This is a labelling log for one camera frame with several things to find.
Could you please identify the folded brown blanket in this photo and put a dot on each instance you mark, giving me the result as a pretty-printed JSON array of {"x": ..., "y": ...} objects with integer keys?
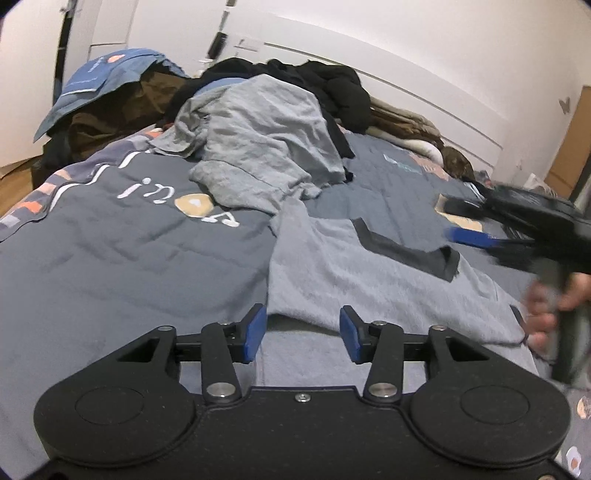
[{"x": 406, "y": 122}]

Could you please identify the black cylinder holder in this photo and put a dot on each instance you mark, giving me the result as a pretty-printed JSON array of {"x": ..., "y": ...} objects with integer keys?
[{"x": 218, "y": 44}]

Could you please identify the white pillow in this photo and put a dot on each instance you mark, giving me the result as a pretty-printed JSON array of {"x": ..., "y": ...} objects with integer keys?
[{"x": 425, "y": 150}]

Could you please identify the white headboard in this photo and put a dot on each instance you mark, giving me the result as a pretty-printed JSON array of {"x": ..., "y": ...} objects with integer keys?
[{"x": 415, "y": 78}]

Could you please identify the light blue shirt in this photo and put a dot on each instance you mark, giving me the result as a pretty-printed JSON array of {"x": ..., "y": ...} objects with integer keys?
[{"x": 217, "y": 87}]

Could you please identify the brown clothes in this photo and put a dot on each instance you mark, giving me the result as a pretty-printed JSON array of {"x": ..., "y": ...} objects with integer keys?
[{"x": 120, "y": 120}]

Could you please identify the black jacket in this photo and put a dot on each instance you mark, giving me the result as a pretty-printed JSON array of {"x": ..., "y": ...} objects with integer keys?
[{"x": 332, "y": 87}]

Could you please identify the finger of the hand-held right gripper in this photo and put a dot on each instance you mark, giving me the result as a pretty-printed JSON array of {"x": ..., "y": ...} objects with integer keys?
[
  {"x": 466, "y": 236},
  {"x": 461, "y": 206}
]

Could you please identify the light grey t-shirt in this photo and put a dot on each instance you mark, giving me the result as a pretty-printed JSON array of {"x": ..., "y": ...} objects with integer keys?
[{"x": 263, "y": 138}]

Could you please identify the blue printed cloth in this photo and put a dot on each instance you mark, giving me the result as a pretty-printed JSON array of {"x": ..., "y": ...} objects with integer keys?
[{"x": 101, "y": 78}]

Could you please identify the person's right hand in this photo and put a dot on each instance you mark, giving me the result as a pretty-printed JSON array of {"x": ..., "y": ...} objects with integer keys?
[{"x": 540, "y": 321}]

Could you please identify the grey sweatshirt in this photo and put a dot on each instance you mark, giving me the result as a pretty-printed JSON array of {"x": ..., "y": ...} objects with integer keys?
[{"x": 369, "y": 295}]

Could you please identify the black garment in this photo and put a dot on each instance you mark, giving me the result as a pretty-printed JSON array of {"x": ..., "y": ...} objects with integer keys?
[{"x": 341, "y": 147}]

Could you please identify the dark storage box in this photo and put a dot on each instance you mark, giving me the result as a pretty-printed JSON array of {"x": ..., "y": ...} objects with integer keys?
[{"x": 51, "y": 161}]

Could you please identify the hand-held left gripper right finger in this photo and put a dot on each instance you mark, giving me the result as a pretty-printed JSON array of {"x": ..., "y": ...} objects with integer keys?
[{"x": 353, "y": 334}]

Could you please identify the brown cardboard panel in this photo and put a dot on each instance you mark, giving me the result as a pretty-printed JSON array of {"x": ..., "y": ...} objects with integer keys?
[{"x": 572, "y": 147}]

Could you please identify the white wardrobe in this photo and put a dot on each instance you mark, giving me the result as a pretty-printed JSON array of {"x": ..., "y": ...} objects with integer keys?
[{"x": 27, "y": 92}]

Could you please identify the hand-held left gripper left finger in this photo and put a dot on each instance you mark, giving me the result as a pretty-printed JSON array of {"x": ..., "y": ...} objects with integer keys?
[{"x": 254, "y": 334}]

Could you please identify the printed grey quilt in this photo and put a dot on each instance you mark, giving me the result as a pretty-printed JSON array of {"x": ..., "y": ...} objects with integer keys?
[{"x": 115, "y": 258}]

